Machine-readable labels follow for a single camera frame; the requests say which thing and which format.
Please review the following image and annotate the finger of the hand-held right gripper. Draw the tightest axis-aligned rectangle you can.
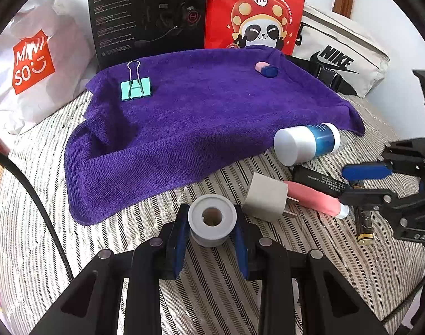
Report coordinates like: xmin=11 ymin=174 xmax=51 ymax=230
xmin=338 ymin=186 xmax=425 ymax=243
xmin=341 ymin=139 xmax=425 ymax=182

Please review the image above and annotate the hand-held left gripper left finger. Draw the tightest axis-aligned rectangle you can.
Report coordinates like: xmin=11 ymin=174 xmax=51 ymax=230
xmin=29 ymin=204 xmax=192 ymax=335

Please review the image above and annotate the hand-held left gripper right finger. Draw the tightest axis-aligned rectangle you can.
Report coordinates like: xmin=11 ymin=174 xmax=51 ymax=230
xmin=232 ymin=204 xmax=388 ymax=335

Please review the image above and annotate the white tape roll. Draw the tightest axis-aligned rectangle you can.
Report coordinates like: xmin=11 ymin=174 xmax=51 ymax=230
xmin=188 ymin=195 xmax=237 ymax=248

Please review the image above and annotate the black rectangular device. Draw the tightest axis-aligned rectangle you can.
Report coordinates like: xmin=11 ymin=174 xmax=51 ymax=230
xmin=291 ymin=165 xmax=353 ymax=199

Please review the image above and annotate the white charger plug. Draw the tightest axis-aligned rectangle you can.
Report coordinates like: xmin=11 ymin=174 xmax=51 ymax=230
xmin=242 ymin=173 xmax=298 ymax=221

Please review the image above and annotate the blue bottle white cap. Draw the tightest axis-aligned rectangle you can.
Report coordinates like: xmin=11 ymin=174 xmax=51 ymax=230
xmin=273 ymin=123 xmax=347 ymax=166

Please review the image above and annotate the pink tube white cap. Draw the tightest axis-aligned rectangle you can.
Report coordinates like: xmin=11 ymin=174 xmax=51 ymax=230
xmin=287 ymin=181 xmax=350 ymax=219

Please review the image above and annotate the white waist bag black logo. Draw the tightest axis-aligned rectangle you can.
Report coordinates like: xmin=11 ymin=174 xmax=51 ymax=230
xmin=291 ymin=3 xmax=390 ymax=98

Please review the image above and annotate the purple towel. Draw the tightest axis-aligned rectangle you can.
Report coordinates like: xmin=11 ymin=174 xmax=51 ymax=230
xmin=65 ymin=46 xmax=365 ymax=226

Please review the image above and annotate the pink and blue eraser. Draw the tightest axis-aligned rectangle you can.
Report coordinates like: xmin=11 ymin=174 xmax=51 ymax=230
xmin=255 ymin=61 xmax=279 ymax=77

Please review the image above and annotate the teal binder clip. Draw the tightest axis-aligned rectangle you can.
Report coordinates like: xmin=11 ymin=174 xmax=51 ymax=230
xmin=120 ymin=60 xmax=153 ymax=102

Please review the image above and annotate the red panda paper bag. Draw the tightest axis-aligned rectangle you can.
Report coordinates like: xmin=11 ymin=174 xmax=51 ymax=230
xmin=203 ymin=0 xmax=309 ymax=56

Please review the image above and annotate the black headset box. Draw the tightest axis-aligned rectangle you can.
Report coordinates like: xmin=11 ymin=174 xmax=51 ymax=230
xmin=87 ymin=0 xmax=211 ymax=72

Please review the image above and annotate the white shopping bag orange logo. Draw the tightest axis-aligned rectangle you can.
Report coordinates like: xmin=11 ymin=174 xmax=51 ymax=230
xmin=0 ymin=0 xmax=101 ymax=135

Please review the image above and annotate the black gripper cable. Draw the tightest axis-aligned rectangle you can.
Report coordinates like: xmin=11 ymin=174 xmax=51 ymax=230
xmin=0 ymin=146 xmax=77 ymax=281

